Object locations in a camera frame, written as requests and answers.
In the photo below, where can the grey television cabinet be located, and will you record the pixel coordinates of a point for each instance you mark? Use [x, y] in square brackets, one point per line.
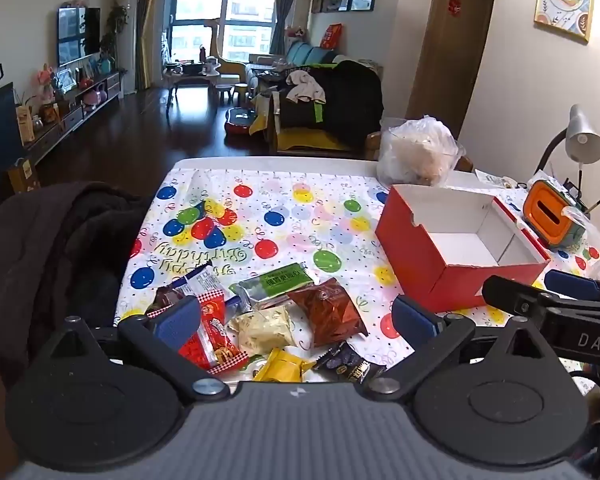
[80, 110]

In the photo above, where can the teal sofa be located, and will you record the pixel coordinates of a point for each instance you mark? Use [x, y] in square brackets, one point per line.
[305, 55]

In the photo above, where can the wooden chair with yellow cushion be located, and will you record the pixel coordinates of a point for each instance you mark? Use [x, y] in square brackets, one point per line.
[305, 137]

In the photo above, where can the red gift bag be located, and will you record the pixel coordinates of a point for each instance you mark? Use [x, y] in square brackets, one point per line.
[331, 36]

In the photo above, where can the red-brown foil snack packet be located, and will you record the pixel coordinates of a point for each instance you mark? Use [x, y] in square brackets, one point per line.
[330, 310]

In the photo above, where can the grey desk lamp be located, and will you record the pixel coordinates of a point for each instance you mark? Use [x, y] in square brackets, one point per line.
[582, 140]

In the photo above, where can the dark jacket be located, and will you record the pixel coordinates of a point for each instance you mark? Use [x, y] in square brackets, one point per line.
[45, 250]

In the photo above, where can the brown chocolate candy packet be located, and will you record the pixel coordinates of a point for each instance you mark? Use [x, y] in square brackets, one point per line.
[162, 297]

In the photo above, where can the blue and white snack packet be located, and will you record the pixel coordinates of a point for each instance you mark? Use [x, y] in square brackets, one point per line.
[200, 280]

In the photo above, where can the black coat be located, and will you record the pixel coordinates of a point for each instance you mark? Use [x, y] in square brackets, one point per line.
[350, 100]

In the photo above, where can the green and silver snack packet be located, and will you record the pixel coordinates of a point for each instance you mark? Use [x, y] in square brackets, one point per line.
[280, 282]

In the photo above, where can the clear plastic bag of bread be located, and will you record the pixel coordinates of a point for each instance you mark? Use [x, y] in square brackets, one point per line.
[420, 155]

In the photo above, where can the large window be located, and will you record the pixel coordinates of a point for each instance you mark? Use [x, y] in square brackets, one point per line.
[220, 15]

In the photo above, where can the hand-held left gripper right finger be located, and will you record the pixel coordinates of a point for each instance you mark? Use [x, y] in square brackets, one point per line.
[410, 322]

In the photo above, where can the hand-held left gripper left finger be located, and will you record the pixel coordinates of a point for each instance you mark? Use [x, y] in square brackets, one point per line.
[182, 321]

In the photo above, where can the balloon print tablecloth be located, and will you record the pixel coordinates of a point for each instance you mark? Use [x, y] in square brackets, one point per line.
[290, 230]

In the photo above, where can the small white stool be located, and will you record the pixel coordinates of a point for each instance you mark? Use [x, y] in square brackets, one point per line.
[243, 92]
[223, 94]

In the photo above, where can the red checkered snack packet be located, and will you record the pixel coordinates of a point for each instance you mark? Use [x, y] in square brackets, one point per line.
[215, 335]

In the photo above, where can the low coffee table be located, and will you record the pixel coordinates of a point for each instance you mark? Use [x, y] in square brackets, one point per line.
[190, 75]

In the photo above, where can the flat screen television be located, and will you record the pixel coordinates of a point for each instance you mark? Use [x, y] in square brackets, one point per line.
[75, 35]

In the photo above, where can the wooden door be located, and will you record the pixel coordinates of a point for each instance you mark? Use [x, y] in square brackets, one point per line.
[445, 50]

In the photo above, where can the white standing air conditioner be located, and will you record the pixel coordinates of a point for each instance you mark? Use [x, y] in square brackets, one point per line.
[128, 40]

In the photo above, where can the red cardboard box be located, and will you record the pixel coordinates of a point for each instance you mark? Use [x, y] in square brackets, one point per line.
[410, 240]

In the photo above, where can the grey curtain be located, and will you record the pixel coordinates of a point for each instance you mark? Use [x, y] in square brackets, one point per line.
[147, 25]
[287, 5]

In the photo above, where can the yellow snack packet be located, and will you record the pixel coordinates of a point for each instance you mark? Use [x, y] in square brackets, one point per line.
[282, 366]

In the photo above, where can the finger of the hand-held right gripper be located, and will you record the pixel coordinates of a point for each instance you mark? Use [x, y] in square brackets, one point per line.
[575, 285]
[510, 295]

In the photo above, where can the beige cloth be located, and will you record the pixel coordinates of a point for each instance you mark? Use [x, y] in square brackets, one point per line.
[305, 85]

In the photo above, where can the brown paper bag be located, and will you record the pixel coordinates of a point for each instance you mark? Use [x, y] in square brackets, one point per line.
[24, 175]

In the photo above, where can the cream snack packet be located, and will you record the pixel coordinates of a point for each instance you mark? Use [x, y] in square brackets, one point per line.
[262, 330]

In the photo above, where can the black snack packet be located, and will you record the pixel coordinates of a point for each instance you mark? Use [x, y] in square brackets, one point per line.
[345, 362]

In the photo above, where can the orange and green tissue box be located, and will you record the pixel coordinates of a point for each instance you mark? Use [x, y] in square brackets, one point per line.
[545, 205]

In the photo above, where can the red and blue floor toy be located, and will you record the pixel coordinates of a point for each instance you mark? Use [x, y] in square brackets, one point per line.
[240, 121]

